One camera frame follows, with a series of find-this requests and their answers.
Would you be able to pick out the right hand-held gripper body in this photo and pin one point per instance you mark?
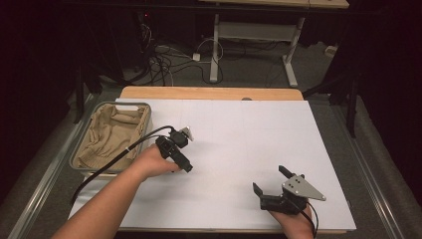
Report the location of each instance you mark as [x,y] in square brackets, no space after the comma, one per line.
[292,195]

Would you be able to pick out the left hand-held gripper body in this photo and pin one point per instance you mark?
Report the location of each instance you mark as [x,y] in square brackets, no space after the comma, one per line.
[172,149]

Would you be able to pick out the tan pants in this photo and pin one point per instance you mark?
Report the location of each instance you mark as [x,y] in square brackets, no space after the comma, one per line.
[109,136]

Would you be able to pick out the person's left hand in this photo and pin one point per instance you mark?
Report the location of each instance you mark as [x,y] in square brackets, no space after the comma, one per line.
[152,164]

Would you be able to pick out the person's right hand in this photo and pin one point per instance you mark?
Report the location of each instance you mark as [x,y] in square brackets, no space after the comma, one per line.
[295,224]

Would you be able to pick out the white table board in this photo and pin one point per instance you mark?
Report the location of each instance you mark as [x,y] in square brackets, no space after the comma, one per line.
[249,139]

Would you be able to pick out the wooden table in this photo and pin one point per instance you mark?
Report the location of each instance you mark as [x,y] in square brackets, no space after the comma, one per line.
[205,93]

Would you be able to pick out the black stand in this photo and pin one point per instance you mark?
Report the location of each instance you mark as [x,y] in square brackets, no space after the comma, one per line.
[83,89]
[348,99]

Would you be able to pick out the white power adapter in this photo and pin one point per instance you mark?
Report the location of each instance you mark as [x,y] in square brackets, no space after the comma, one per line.
[196,56]

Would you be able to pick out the small white floor box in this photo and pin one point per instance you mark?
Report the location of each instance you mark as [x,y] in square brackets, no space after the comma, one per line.
[331,50]

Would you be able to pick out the white-framed desk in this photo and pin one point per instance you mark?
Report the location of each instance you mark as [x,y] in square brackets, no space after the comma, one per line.
[258,31]

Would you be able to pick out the metal floor rail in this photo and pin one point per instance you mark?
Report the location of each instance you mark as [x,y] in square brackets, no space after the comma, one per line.
[46,176]
[371,179]

